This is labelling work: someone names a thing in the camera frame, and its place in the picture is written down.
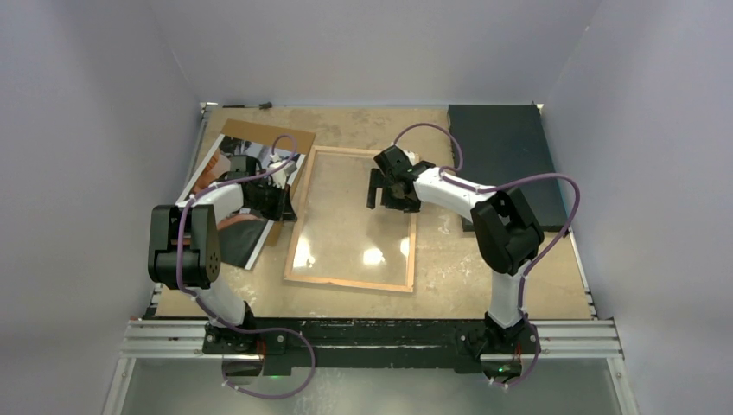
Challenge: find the printed photo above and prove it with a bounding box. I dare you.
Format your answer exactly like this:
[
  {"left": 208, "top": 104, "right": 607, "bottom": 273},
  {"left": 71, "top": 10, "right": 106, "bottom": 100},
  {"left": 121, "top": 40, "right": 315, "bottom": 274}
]
[{"left": 176, "top": 134, "right": 305, "bottom": 270}]

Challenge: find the clear acrylic sheet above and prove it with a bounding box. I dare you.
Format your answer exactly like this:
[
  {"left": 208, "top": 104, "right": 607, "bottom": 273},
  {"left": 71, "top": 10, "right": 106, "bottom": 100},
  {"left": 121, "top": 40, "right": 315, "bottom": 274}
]
[{"left": 291, "top": 151, "right": 415, "bottom": 286}]

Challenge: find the picture frame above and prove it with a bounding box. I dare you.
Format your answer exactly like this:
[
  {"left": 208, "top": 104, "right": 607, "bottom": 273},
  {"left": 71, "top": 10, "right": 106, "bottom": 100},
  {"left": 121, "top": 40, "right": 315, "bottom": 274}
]
[{"left": 283, "top": 144, "right": 422, "bottom": 294}]

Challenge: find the brown backing board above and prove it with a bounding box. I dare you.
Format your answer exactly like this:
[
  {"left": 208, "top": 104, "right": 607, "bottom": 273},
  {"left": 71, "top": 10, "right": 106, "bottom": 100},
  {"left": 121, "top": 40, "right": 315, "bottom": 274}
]
[{"left": 220, "top": 118, "right": 316, "bottom": 246}]

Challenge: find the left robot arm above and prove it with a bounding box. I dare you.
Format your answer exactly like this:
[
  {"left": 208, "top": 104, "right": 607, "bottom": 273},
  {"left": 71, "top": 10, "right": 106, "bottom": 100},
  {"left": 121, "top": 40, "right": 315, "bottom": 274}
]
[{"left": 147, "top": 153, "right": 297, "bottom": 354}]

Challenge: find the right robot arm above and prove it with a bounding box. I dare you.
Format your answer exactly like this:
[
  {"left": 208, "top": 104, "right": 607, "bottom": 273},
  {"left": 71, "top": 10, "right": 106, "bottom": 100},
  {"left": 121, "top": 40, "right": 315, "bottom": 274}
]
[{"left": 366, "top": 145, "right": 544, "bottom": 352}]

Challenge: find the black foam mat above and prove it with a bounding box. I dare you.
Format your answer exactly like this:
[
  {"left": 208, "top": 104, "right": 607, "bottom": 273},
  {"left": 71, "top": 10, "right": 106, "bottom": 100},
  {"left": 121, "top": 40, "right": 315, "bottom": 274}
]
[{"left": 448, "top": 103, "right": 566, "bottom": 232}]

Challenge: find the black mounting plate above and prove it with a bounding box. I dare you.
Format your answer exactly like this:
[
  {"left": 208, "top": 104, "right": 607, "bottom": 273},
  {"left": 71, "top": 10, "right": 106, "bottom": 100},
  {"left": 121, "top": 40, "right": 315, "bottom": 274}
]
[{"left": 202, "top": 317, "right": 540, "bottom": 378}]

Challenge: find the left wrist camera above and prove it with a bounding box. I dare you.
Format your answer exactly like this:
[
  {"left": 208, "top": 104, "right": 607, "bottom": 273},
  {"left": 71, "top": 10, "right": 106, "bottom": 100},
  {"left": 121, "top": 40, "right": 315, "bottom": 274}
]
[{"left": 267, "top": 154, "right": 298, "bottom": 188}]

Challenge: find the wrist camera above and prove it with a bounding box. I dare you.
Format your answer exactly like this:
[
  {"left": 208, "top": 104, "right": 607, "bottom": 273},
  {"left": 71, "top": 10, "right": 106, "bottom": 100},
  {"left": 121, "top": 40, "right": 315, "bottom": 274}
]
[
  {"left": 267, "top": 154, "right": 298, "bottom": 188},
  {"left": 404, "top": 150, "right": 417, "bottom": 163}
]

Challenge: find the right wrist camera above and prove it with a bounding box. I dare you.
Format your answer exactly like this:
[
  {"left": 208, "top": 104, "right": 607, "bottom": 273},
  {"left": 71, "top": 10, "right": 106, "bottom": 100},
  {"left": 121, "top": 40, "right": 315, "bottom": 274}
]
[{"left": 404, "top": 150, "right": 417, "bottom": 163}]

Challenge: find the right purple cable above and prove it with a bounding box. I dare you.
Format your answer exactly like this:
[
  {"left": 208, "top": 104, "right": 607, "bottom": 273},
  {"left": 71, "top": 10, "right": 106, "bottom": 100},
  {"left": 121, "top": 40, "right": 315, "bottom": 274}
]
[{"left": 392, "top": 122, "right": 581, "bottom": 391}]

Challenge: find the purple cable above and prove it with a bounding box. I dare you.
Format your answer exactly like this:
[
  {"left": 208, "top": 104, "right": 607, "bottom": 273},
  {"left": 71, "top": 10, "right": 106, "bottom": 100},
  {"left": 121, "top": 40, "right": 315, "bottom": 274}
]
[
  {"left": 175, "top": 134, "right": 317, "bottom": 401},
  {"left": 392, "top": 122, "right": 581, "bottom": 391}
]

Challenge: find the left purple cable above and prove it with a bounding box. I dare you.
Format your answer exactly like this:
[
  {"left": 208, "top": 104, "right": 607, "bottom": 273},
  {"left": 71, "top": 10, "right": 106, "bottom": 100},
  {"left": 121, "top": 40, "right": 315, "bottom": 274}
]
[{"left": 175, "top": 134, "right": 317, "bottom": 401}]

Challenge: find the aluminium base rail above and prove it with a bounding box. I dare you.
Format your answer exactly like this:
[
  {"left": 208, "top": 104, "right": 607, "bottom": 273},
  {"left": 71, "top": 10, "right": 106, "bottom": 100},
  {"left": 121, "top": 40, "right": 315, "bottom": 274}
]
[{"left": 119, "top": 320, "right": 623, "bottom": 359}]

